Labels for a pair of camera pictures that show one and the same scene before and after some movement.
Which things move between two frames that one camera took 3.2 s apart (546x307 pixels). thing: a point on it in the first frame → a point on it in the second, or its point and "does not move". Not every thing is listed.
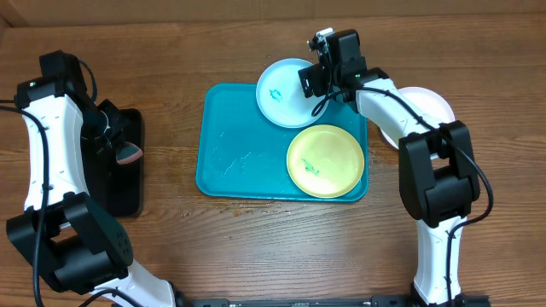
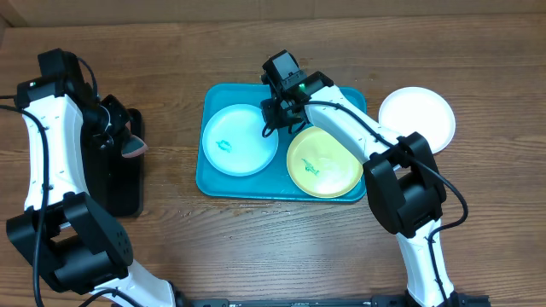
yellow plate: [325, 161] does not move
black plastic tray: [120, 186] does not move
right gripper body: [318, 83] → [279, 116]
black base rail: [455, 301] does not move
